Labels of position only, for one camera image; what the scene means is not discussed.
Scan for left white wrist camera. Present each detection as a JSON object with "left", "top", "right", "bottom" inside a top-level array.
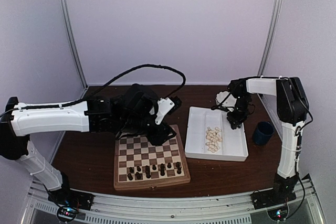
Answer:
[{"left": 151, "top": 96, "right": 182, "bottom": 125}]

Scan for left aluminium frame post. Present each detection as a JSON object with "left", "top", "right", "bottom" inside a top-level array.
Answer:
[{"left": 60, "top": 0, "right": 88, "bottom": 89}]

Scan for wooden chess board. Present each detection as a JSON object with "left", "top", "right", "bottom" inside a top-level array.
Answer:
[{"left": 113, "top": 125, "right": 191, "bottom": 191}]

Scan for pile of white chess pieces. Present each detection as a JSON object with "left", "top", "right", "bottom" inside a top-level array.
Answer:
[{"left": 205, "top": 126, "right": 223, "bottom": 153}]

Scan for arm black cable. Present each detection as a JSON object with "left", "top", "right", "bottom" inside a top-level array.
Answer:
[
  {"left": 0, "top": 63, "right": 186, "bottom": 117},
  {"left": 293, "top": 105, "right": 314, "bottom": 156}
]

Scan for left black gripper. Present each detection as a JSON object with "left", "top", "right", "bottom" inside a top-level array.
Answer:
[{"left": 119, "top": 115, "right": 177, "bottom": 146}]

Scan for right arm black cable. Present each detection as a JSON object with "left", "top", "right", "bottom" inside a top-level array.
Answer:
[{"left": 293, "top": 105, "right": 314, "bottom": 156}]

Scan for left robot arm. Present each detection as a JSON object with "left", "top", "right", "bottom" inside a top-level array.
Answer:
[{"left": 1, "top": 84, "right": 182, "bottom": 205}]

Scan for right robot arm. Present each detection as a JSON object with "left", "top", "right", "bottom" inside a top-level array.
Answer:
[{"left": 227, "top": 77, "right": 310, "bottom": 204}]

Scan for front aluminium rail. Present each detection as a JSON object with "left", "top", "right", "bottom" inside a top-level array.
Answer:
[{"left": 20, "top": 174, "right": 318, "bottom": 224}]

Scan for dark bishop piece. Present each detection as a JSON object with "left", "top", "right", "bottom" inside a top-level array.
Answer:
[{"left": 145, "top": 166, "right": 151, "bottom": 178}]

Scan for dark knight piece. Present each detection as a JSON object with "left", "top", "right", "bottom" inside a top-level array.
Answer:
[{"left": 135, "top": 172, "right": 142, "bottom": 180}]

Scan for white divided plastic tray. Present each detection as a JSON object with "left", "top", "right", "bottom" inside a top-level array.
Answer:
[{"left": 185, "top": 106, "right": 248, "bottom": 162}]

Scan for aluminium frame post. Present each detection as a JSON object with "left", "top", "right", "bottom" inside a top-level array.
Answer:
[
  {"left": 60, "top": 0, "right": 88, "bottom": 89},
  {"left": 257, "top": 0, "right": 283, "bottom": 76}
]

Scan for white scalloped ceramic bowl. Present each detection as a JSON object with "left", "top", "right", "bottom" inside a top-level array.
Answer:
[{"left": 215, "top": 91, "right": 236, "bottom": 107}]

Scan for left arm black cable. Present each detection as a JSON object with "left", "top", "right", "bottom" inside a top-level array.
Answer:
[{"left": 0, "top": 63, "right": 186, "bottom": 117}]

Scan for dark blue cup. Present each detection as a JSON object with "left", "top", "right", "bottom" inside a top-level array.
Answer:
[{"left": 252, "top": 122, "right": 275, "bottom": 146}]

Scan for right aluminium frame post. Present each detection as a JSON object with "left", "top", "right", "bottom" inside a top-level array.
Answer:
[{"left": 257, "top": 0, "right": 283, "bottom": 76}]

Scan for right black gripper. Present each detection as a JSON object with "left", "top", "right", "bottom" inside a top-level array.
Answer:
[{"left": 228, "top": 94, "right": 251, "bottom": 129}]

